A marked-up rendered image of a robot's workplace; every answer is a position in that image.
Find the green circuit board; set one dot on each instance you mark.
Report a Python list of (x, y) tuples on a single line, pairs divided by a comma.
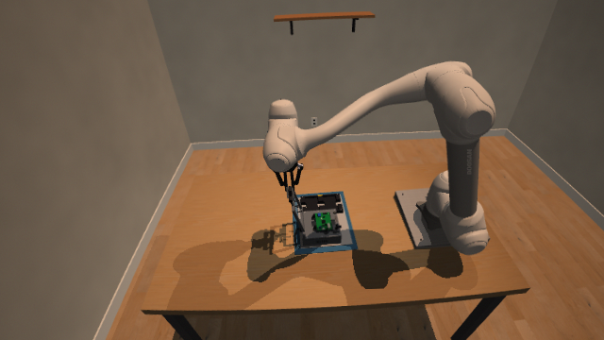
[(323, 221)]

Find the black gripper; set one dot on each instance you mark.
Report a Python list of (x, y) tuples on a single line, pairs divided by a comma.
[(294, 182)]

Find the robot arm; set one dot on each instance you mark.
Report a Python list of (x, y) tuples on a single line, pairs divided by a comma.
[(462, 107)]

